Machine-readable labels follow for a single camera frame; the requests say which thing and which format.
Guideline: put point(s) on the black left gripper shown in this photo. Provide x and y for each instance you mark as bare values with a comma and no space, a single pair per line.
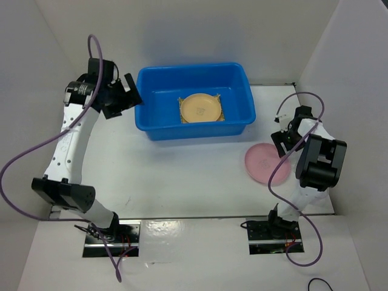
130,98

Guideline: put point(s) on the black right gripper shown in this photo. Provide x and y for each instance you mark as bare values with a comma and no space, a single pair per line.
279,137

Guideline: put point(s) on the pink plastic plate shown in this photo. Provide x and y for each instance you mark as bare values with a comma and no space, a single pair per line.
260,161

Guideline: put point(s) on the square bamboo woven tray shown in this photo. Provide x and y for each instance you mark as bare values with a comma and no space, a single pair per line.
182,101

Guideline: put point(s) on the orange plastic plate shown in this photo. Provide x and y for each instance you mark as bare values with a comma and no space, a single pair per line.
200,108

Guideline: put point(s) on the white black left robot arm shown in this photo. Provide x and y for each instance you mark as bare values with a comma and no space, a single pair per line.
99,91

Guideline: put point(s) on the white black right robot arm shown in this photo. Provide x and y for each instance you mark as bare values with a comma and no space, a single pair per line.
318,168

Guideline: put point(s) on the blue plastic bin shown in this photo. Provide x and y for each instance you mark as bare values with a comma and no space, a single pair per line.
162,88

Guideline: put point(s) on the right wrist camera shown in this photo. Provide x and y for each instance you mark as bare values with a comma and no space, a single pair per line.
283,121

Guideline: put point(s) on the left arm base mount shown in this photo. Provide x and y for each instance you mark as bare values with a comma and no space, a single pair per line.
126,244

